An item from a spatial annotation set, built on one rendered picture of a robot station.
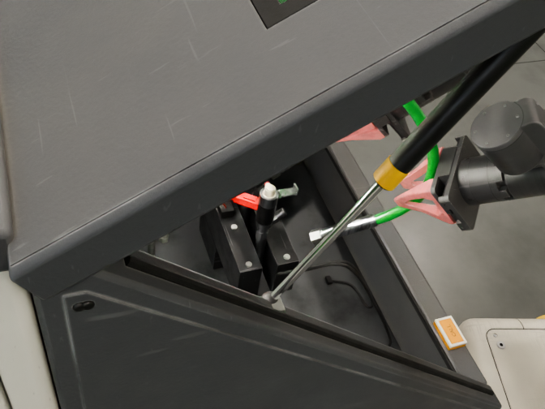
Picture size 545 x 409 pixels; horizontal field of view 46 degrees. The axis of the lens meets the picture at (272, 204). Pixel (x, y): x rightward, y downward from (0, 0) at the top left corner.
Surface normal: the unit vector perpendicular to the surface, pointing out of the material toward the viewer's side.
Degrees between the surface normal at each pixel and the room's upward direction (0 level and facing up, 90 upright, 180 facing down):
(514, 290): 0
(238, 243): 0
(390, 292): 90
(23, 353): 90
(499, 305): 0
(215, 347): 90
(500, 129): 49
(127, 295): 90
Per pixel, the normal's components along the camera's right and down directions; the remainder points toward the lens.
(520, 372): 0.13, -0.67
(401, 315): -0.94, 0.16
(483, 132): -0.66, -0.46
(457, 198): 0.71, -0.13
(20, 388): 0.33, 0.72
